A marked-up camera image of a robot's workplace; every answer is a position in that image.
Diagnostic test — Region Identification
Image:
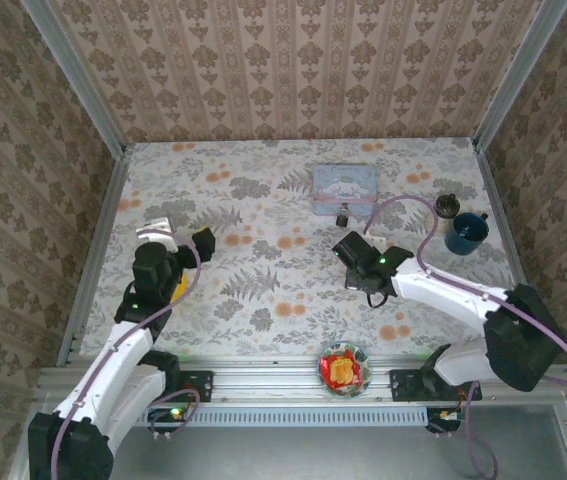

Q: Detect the blue pink cartoon tin box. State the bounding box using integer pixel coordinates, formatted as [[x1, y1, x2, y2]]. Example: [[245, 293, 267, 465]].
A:
[[310, 163, 380, 217]]

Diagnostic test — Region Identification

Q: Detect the patterned small plate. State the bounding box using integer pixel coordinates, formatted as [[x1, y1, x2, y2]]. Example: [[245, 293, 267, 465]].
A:
[[317, 341, 375, 401]]

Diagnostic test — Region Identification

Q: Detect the red yellow snack packet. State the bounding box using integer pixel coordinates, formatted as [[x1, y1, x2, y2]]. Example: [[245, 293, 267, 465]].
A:
[[320, 349, 365, 392]]

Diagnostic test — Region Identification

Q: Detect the dark blue mug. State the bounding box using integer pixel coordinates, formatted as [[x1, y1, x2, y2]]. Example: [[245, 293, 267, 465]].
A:
[[443, 212, 491, 257]]

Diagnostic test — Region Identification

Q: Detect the small controller board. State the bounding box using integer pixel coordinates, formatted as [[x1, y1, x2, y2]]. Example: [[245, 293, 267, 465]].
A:
[[426, 406, 465, 435], [151, 406, 190, 425]]

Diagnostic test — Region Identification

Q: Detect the aluminium side rail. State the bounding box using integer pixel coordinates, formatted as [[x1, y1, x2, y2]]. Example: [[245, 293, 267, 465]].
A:
[[56, 149, 132, 367], [471, 137, 530, 289]]

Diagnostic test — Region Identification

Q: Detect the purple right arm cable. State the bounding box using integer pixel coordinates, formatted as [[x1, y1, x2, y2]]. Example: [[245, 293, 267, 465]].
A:
[[362, 193, 567, 389]]

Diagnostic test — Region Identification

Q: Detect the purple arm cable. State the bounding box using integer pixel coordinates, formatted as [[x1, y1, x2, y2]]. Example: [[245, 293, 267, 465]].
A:
[[50, 230, 204, 480], [362, 193, 567, 389]]

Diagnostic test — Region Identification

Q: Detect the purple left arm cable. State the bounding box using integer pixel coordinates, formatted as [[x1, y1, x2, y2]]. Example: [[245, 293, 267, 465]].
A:
[[50, 230, 204, 480]]

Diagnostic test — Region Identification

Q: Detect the short purple base cable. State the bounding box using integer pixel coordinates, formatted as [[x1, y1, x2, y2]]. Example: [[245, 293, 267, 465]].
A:
[[149, 387, 200, 442]]

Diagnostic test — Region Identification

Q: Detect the aluminium mounting rail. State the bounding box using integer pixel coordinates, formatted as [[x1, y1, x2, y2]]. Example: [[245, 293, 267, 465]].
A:
[[36, 365, 567, 407]]

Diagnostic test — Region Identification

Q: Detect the white slotted cable duct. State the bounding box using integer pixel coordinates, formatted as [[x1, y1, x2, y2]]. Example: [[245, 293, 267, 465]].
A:
[[146, 402, 430, 427]]

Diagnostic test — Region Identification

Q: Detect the long purple base cable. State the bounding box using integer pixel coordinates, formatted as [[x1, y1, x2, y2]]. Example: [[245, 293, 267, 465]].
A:
[[461, 379, 500, 480]]

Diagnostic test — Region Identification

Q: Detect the aluminium frame post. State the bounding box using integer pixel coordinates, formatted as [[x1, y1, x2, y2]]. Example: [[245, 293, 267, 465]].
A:
[[25, 0, 128, 157], [471, 0, 560, 152]]

